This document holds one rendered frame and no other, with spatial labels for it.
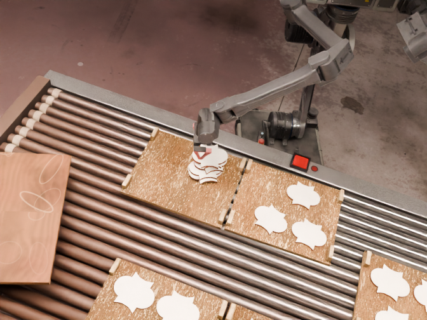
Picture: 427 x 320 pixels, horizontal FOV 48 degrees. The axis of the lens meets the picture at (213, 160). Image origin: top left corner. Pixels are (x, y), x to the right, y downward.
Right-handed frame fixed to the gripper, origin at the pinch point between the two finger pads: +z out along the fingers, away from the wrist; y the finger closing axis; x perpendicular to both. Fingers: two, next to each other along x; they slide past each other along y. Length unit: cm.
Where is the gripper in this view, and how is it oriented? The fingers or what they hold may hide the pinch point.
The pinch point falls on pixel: (199, 148)
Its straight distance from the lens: 187.6
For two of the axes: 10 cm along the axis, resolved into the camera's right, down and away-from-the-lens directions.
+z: -1.4, 6.1, 7.8
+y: 0.4, 7.9, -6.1
